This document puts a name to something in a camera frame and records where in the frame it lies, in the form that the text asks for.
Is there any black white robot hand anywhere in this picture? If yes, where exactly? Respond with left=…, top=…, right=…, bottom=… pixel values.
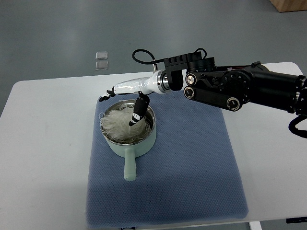
left=99, top=70, right=170, bottom=127

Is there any white vermicelli nest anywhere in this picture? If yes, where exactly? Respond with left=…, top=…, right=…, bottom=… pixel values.
left=100, top=105, right=151, bottom=144

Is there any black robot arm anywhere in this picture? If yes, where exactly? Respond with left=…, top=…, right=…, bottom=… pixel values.
left=149, top=48, right=307, bottom=138

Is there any mint green pot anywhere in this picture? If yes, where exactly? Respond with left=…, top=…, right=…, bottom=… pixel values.
left=99, top=100, right=156, bottom=181

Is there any blue textured mat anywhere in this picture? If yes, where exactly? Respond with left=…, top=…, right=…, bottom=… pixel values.
left=86, top=91, right=248, bottom=229

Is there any wooden box corner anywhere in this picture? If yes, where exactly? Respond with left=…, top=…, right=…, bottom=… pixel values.
left=270, top=0, right=307, bottom=12

